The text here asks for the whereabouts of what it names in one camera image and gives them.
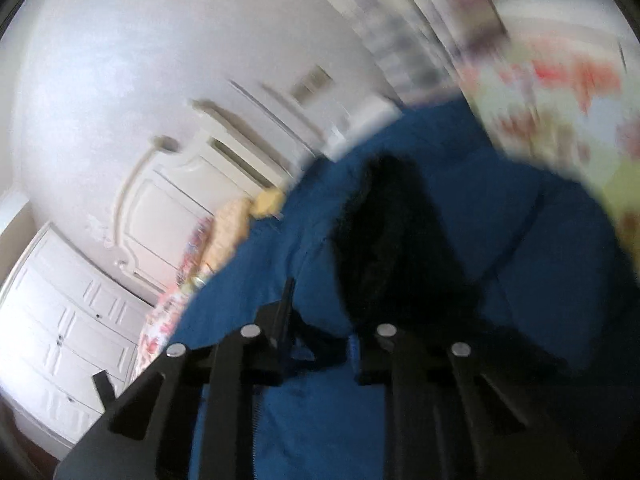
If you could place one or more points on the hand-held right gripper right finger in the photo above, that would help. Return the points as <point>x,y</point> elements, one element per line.
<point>372,360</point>

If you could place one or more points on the blue jacket with fur collar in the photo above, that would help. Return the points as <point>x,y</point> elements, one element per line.
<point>550,260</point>

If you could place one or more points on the pale yellow pillow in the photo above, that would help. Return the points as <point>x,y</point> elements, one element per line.
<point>240,225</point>

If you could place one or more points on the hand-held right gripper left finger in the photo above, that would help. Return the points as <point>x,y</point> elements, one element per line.
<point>270,347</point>

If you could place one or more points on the patterned white curtain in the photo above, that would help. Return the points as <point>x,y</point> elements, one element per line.
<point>400,45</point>

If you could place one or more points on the white wardrobe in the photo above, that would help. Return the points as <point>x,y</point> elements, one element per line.
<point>65,320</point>

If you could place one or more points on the white headboard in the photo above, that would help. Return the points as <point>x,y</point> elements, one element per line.
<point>175,210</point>

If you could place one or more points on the floral bed blanket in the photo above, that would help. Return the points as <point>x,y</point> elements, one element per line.
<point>550,110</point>

